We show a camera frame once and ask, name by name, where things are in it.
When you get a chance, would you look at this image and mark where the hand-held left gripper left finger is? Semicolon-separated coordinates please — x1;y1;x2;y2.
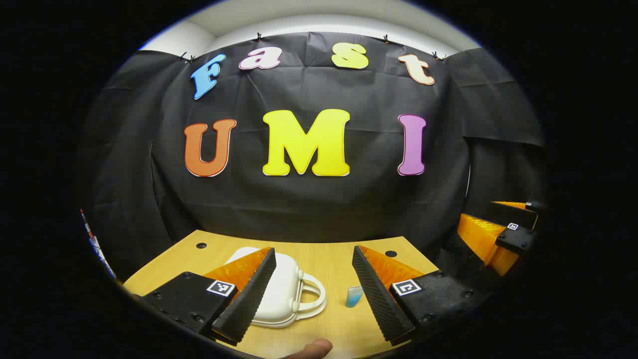
131;247;278;347

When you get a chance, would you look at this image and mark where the black backdrop cloth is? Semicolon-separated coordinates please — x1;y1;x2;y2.
77;31;549;280

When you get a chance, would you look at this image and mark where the colourful printed board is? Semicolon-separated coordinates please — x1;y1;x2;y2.
80;209;116;278

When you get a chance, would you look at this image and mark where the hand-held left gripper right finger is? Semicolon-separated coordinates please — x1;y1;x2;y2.
352;245;494;347

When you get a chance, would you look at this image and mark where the white suitcase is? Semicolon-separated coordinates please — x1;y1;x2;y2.
223;247;327;329

